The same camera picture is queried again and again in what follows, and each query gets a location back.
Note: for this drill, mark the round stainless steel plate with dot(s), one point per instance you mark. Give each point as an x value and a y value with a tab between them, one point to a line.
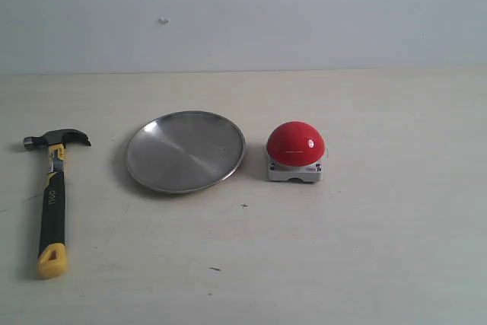
185	152

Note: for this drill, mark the red dome push button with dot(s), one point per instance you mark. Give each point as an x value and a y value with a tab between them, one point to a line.
294	151

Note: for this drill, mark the black and yellow claw hammer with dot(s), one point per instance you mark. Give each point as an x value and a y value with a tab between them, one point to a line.
52	260

